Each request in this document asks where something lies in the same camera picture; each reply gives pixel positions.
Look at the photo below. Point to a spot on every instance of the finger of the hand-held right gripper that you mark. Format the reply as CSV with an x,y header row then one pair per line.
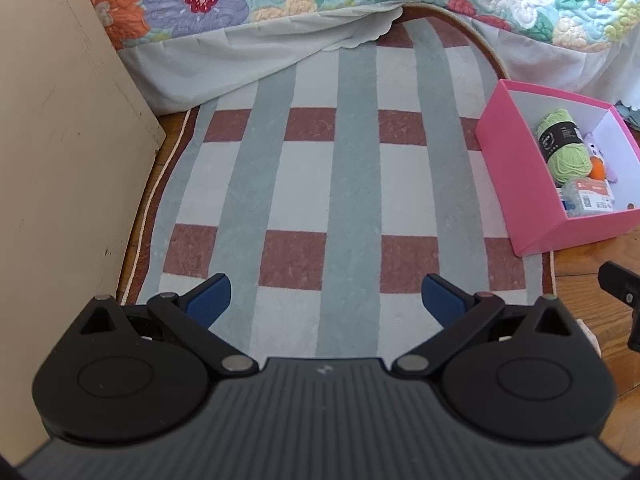
x,y
635,327
620,282

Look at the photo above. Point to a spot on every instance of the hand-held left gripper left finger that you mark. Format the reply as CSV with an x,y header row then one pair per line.
x,y
210,301

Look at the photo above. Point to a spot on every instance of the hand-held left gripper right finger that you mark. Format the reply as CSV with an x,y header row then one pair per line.
x,y
442,301

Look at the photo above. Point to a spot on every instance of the clear box with orange label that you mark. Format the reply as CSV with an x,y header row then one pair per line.
x,y
590,197

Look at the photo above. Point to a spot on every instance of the purple plush toy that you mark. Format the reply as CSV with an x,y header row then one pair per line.
x,y
609,167

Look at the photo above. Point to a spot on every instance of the orange makeup sponge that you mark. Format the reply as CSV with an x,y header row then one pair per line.
x,y
597,167

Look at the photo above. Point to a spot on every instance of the green yarn ball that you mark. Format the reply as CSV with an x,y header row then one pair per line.
x,y
567,160

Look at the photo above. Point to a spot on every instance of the pink cardboard box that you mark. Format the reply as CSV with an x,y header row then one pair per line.
x,y
510,185

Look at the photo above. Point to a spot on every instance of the checked grey and red rug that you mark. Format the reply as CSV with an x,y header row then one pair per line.
x,y
350,185

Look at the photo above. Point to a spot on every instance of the crumpled blue paper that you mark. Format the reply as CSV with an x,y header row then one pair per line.
x,y
631,114

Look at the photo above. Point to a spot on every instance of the cream wooden cabinet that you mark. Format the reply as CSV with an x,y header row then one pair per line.
x,y
60,160

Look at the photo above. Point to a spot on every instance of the white bed skirt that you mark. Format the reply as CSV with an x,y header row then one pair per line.
x,y
225,65

